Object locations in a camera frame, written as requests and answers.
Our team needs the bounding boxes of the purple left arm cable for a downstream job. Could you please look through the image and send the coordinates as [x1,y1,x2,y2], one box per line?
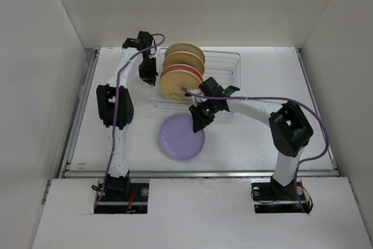
[93,33,167,212]

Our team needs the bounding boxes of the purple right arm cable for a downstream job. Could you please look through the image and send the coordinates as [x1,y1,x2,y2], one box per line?
[181,86,330,213]

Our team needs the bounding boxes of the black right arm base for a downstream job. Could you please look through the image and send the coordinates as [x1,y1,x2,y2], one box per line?
[250,178,314,214]

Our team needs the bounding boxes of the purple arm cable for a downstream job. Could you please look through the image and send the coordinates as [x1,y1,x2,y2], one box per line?
[181,86,330,213]
[93,33,167,212]

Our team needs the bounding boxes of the large beige plate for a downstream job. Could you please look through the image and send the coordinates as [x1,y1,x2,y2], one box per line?
[164,43,206,63]

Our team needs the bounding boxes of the aluminium table rail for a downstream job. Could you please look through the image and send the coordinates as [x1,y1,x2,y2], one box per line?
[54,48,100,178]

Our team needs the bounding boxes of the pink plate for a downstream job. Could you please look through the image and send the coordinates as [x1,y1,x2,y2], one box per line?
[160,64,203,80]

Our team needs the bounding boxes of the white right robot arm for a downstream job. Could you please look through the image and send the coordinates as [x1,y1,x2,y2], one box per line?
[182,77,314,199]

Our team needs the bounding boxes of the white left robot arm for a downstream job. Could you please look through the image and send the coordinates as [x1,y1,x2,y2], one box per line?
[96,31,165,203]

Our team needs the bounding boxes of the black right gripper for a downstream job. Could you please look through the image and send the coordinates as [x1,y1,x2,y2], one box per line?
[189,97,218,132]

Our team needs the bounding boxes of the yellow plate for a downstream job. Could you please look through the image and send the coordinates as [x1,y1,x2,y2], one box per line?
[159,71,202,103]

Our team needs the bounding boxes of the clear wire dish rack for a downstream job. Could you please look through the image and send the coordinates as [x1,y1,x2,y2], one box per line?
[149,47,241,107]

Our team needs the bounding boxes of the purple plate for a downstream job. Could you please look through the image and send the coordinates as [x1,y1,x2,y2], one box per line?
[158,114,205,162]

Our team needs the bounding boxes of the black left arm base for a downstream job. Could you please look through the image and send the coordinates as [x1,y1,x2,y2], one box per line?
[91,178,150,215]

